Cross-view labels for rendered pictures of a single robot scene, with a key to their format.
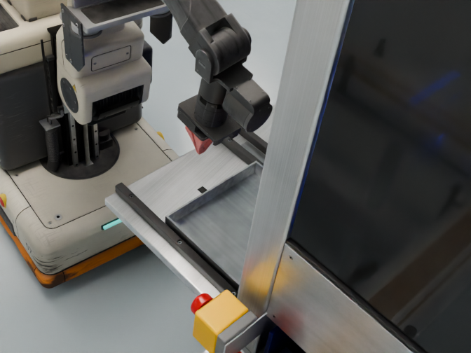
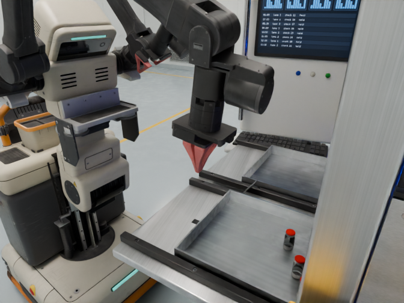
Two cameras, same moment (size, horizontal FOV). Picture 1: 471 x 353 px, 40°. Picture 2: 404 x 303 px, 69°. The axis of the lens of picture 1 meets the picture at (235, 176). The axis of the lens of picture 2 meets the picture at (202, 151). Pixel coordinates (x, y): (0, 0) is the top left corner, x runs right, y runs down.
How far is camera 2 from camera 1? 66 cm
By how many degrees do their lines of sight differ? 20
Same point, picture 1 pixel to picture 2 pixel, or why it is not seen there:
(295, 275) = not seen: outside the picture
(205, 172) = (192, 208)
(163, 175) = (159, 218)
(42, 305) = not seen: outside the picture
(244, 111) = (253, 86)
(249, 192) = (233, 214)
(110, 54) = (98, 156)
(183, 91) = (145, 195)
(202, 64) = (199, 45)
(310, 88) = not seen: outside the picture
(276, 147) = (377, 29)
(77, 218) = (91, 288)
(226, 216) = (223, 236)
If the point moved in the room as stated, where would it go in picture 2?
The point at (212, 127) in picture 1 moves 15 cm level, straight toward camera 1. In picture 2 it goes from (211, 132) to (239, 177)
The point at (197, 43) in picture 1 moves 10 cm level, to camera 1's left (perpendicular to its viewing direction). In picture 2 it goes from (188, 24) to (115, 25)
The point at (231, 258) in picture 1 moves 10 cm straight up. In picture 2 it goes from (247, 272) to (250, 234)
